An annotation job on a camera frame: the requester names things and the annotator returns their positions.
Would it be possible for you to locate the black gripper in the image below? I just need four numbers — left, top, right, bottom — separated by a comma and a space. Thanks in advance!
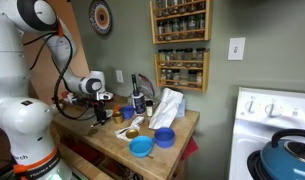
92, 99, 109, 124

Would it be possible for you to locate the gold metal cup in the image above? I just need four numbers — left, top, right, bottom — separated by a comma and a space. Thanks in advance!
112, 110, 125, 125

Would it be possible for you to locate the small blue cup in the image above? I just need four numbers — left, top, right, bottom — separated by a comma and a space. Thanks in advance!
119, 105, 136, 121

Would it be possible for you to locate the gold jar lid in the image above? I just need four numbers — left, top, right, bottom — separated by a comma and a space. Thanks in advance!
125, 128, 140, 140

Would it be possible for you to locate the white paper napkin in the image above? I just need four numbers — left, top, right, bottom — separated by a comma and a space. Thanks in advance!
114, 115, 146, 143

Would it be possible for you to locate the white shaker bottle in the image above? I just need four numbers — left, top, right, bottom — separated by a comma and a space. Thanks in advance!
67, 93, 77, 104

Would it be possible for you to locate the dark bottle with white label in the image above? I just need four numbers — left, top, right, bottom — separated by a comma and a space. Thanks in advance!
130, 73, 147, 116

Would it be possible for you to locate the jar with orange lid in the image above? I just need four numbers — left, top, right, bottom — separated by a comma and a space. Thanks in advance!
60, 91, 70, 102

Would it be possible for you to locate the white bowl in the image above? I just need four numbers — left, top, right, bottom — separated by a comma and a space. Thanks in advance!
51, 103, 64, 116

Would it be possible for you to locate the light blue measuring cup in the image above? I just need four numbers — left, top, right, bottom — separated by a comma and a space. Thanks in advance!
128, 135, 155, 159

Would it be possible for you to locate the small spice jar black lid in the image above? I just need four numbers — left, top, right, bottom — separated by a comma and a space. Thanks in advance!
145, 99, 155, 118

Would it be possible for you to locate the clear zip plastic bag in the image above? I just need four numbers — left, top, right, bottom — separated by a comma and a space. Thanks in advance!
137, 73, 156, 101

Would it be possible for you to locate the white paper bag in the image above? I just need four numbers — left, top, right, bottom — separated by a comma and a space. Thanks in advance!
148, 87, 185, 131

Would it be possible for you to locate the dark blue measuring cup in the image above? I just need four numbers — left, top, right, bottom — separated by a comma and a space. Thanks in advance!
152, 127, 176, 149

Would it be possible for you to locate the wooden kitchen cart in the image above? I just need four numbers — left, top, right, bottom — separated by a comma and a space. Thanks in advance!
50, 94, 201, 180

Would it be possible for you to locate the pale blue package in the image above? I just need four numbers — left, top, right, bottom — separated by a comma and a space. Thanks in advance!
176, 98, 187, 118

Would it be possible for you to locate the wooden spice rack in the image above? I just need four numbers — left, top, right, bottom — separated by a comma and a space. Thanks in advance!
153, 49, 210, 94
149, 0, 213, 45

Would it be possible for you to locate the glass spice jar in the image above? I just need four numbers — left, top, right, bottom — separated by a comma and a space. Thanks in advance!
196, 13, 206, 37
187, 15, 197, 38
164, 20, 173, 41
174, 48, 185, 67
179, 17, 188, 38
157, 21, 165, 41
183, 48, 194, 68
165, 49, 175, 67
195, 47, 206, 68
172, 18, 181, 39
158, 49, 167, 67

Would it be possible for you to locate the red cloth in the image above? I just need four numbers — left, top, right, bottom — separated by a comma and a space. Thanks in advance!
181, 136, 200, 162

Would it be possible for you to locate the white stove knob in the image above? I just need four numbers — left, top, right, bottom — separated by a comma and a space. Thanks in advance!
265, 98, 282, 118
245, 96, 258, 114

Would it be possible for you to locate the white kitchen stove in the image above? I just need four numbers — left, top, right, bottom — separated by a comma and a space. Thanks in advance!
228, 87, 305, 180

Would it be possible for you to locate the black stove burner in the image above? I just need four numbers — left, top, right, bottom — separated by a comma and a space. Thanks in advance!
246, 149, 270, 180

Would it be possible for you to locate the blue kettle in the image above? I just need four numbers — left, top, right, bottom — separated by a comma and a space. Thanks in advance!
260, 129, 305, 180

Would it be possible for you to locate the white wall outlet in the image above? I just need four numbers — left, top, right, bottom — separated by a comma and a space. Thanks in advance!
115, 69, 125, 84

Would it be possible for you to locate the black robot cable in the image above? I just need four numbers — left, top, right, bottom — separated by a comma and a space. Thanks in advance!
23, 31, 100, 122

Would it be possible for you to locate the patterned decorative wall plate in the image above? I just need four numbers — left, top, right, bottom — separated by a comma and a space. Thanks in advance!
88, 0, 114, 37

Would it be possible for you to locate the white light switch plate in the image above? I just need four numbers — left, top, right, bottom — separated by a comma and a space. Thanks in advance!
227, 37, 246, 62

